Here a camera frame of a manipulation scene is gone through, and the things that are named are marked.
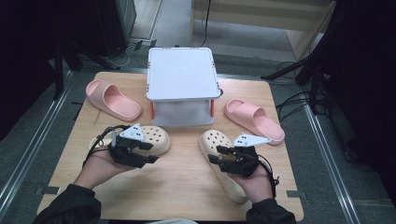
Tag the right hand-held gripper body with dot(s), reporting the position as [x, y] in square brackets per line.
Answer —
[244, 161]

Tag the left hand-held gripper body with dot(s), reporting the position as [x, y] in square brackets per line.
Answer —
[126, 152]

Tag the beige clog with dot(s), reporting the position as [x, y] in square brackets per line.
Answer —
[157, 140]
[211, 140]

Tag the pink slipper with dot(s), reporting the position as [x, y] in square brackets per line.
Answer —
[267, 124]
[124, 107]

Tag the white shoe rack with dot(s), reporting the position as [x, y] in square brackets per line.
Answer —
[183, 74]

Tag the person's right hand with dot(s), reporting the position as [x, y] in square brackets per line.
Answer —
[255, 186]

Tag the person's left hand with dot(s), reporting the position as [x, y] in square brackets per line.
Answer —
[99, 169]

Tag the black tape strip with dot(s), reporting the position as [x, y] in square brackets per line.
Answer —
[297, 194]
[46, 190]

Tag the black metal stand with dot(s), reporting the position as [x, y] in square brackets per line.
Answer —
[58, 77]

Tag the black tripod stand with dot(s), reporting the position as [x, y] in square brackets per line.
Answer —
[289, 69]

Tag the dark cabinet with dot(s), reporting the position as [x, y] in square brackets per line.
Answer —
[118, 25]

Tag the wooden cabinet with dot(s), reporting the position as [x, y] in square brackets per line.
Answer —
[264, 15]

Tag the dark curtain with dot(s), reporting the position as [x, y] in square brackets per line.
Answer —
[370, 77]
[25, 46]

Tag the metal floor rail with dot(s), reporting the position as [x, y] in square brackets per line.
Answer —
[31, 149]
[330, 165]

